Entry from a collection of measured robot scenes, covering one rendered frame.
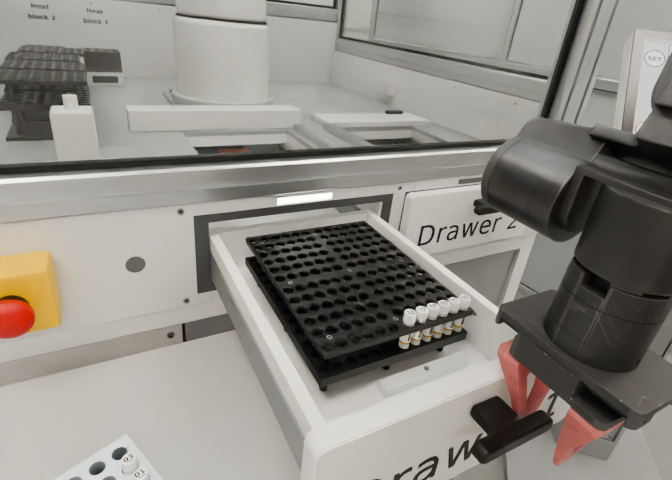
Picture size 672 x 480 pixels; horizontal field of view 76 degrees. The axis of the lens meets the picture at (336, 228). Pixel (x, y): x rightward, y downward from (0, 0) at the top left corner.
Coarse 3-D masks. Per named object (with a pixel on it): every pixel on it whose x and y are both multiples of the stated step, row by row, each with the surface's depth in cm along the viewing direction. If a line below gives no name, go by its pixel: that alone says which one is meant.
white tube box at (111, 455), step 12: (120, 444) 39; (132, 444) 39; (96, 456) 37; (108, 456) 37; (120, 456) 39; (144, 456) 38; (72, 468) 36; (84, 468) 36; (96, 468) 37; (108, 468) 37; (120, 468) 37
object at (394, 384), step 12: (444, 360) 45; (456, 360) 45; (468, 360) 46; (408, 372) 43; (420, 372) 43; (432, 372) 44; (444, 372) 44; (384, 384) 41; (396, 384) 42; (408, 384) 42; (420, 384) 43; (384, 396) 41
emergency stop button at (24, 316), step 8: (0, 304) 39; (8, 304) 39; (16, 304) 40; (24, 304) 40; (0, 312) 39; (8, 312) 39; (16, 312) 40; (24, 312) 40; (32, 312) 41; (0, 320) 39; (8, 320) 39; (16, 320) 40; (24, 320) 40; (32, 320) 41; (0, 328) 39; (8, 328) 40; (16, 328) 40; (24, 328) 41; (0, 336) 40; (8, 336) 40; (16, 336) 41
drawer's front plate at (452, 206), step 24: (432, 192) 67; (456, 192) 69; (480, 192) 71; (408, 216) 66; (432, 216) 68; (456, 216) 71; (480, 216) 74; (504, 216) 77; (432, 240) 71; (456, 240) 74; (480, 240) 77
